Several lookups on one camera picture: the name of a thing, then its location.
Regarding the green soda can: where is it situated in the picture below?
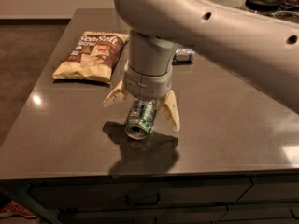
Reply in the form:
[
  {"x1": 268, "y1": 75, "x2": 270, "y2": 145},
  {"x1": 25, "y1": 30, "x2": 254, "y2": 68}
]
[{"x1": 125, "y1": 99, "x2": 157, "y2": 140}]

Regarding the blue silver can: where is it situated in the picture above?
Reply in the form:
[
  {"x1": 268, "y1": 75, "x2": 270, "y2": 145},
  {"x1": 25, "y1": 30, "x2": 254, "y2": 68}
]
[{"x1": 173, "y1": 47, "x2": 194, "y2": 63}]

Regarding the right dark cabinet drawer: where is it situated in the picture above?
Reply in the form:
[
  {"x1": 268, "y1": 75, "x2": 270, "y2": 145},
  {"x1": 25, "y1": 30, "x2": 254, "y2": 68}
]
[{"x1": 239, "y1": 176, "x2": 299, "y2": 202}]

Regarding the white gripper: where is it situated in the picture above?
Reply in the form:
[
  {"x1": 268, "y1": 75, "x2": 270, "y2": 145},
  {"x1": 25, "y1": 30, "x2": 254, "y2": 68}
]
[{"x1": 103, "y1": 63, "x2": 180, "y2": 132}]

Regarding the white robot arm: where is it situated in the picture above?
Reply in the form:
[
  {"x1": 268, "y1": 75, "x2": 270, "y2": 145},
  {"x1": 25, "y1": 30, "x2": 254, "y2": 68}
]
[{"x1": 104, "y1": 0, "x2": 299, "y2": 130}]

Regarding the glass jar with black lid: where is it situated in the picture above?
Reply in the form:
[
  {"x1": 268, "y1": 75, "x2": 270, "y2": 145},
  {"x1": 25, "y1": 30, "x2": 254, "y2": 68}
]
[{"x1": 243, "y1": 0, "x2": 281, "y2": 15}]

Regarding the orange sneaker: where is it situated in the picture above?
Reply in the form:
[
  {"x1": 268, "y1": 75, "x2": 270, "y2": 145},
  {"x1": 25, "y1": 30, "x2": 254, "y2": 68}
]
[{"x1": 0, "y1": 201, "x2": 36, "y2": 218}]

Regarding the dark cabinet drawer with handle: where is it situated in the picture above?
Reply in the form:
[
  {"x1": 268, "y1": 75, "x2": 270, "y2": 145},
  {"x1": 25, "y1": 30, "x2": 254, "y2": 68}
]
[{"x1": 30, "y1": 178, "x2": 251, "y2": 211}]

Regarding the sea salt chips bag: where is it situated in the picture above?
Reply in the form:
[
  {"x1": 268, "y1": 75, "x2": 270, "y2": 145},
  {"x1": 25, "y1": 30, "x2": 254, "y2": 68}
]
[{"x1": 52, "y1": 31, "x2": 129, "y2": 84}]

